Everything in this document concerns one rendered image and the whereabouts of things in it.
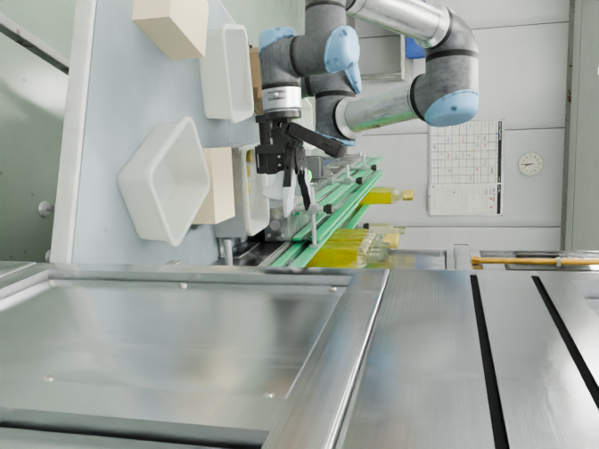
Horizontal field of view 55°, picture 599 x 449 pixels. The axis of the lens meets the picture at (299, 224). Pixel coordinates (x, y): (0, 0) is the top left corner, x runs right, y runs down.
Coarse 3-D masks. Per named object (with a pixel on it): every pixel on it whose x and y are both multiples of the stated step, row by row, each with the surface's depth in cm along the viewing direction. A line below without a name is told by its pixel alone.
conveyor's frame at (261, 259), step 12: (348, 156) 318; (360, 156) 314; (324, 168) 257; (336, 168) 255; (312, 180) 217; (324, 180) 215; (276, 204) 165; (252, 240) 164; (264, 240) 164; (252, 252) 150; (264, 252) 149; (276, 252) 151; (216, 264) 140; (240, 264) 139; (252, 264) 138; (264, 264) 140
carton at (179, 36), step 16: (144, 0) 106; (160, 0) 105; (176, 0) 107; (192, 0) 113; (144, 16) 105; (160, 16) 104; (176, 16) 107; (192, 16) 113; (144, 32) 110; (160, 32) 110; (176, 32) 109; (192, 32) 113; (160, 48) 116; (176, 48) 116; (192, 48) 115
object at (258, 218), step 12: (252, 144) 144; (252, 168) 155; (252, 180) 155; (264, 180) 155; (252, 192) 156; (252, 204) 157; (264, 204) 156; (252, 216) 157; (264, 216) 157; (252, 228) 147
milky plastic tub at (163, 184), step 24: (192, 120) 113; (144, 144) 108; (168, 144) 104; (192, 144) 116; (144, 168) 100; (168, 168) 119; (192, 168) 120; (144, 192) 100; (168, 192) 119; (192, 192) 119; (144, 216) 104; (168, 216) 113; (192, 216) 113; (168, 240) 104
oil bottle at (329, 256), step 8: (320, 248) 165; (328, 248) 165; (336, 248) 164; (344, 248) 164; (352, 248) 163; (360, 248) 163; (320, 256) 164; (328, 256) 163; (336, 256) 163; (344, 256) 162; (352, 256) 162; (360, 256) 161; (312, 264) 165; (320, 264) 164; (328, 264) 164; (336, 264) 163; (344, 264) 163; (352, 264) 162; (360, 264) 162
